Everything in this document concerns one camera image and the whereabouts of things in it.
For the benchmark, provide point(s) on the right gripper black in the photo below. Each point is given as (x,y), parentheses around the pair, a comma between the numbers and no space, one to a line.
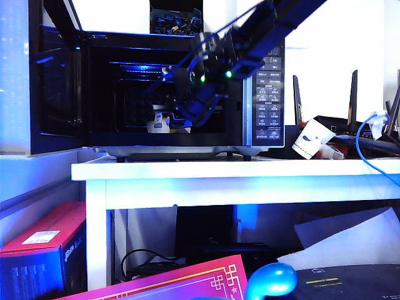
(203,93)

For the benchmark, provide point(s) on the small printed snack box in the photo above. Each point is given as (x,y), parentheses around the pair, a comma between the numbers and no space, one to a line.
(159,123)

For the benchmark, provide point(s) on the black glass microwave door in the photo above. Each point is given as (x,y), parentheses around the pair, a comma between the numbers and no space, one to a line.
(56,87)

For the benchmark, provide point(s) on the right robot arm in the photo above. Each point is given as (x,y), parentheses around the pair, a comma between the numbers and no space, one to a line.
(281,25)

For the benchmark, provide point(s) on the silver black microwave oven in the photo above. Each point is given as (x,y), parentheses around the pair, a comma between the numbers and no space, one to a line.
(268,109)

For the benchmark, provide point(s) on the pink box gold pattern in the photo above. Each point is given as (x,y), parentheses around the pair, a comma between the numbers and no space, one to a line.
(175,281)

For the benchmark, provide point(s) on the red blue product box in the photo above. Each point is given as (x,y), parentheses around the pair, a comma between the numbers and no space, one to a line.
(37,250)

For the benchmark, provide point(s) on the black box yellow label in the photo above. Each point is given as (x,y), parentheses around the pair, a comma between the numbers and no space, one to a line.
(353,282)

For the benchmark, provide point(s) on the white table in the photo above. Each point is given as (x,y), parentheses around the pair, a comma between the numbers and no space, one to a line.
(218,187)

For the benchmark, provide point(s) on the black computer case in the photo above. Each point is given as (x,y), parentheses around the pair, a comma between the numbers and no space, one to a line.
(203,225)

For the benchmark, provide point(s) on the white blue paper cup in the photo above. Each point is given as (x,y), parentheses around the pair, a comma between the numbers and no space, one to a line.
(309,139)

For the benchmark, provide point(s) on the white red plastic connector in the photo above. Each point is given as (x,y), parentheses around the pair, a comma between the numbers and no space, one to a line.
(331,152)

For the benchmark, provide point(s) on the black router with antennas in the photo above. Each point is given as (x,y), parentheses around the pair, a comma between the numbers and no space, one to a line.
(343,125)

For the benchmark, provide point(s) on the glossy blue rounded object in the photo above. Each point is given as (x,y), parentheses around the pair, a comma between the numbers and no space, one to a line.
(268,279)

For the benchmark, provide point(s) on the white foam sheet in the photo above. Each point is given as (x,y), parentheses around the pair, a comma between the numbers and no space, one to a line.
(350,240)

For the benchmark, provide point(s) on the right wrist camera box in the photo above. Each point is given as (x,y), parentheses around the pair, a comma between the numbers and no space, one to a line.
(215,45)

